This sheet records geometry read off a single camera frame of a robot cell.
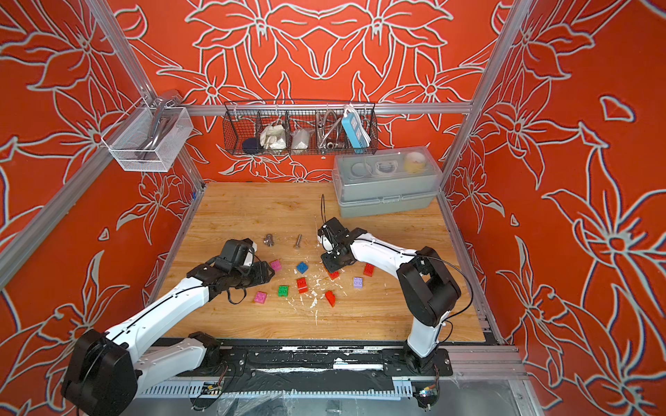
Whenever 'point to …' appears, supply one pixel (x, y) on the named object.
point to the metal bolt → (298, 241)
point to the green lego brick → (283, 290)
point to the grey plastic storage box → (385, 182)
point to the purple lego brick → (358, 282)
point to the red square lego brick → (302, 285)
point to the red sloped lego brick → (330, 297)
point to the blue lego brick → (302, 267)
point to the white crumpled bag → (273, 137)
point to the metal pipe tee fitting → (269, 240)
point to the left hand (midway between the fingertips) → (269, 272)
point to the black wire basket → (292, 127)
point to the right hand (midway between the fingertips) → (324, 264)
